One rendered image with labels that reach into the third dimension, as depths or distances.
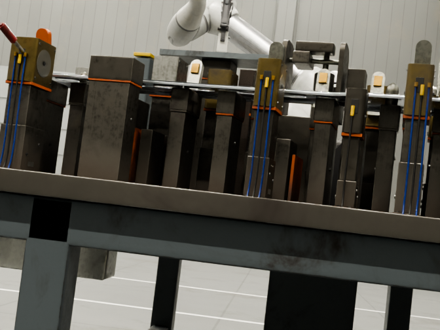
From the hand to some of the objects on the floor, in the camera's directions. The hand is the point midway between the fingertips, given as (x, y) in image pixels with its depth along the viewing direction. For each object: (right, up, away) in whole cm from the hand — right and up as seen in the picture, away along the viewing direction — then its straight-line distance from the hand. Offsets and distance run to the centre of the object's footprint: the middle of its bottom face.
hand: (222, 46), depth 235 cm
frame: (+11, -120, -41) cm, 127 cm away
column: (+27, -126, +24) cm, 131 cm away
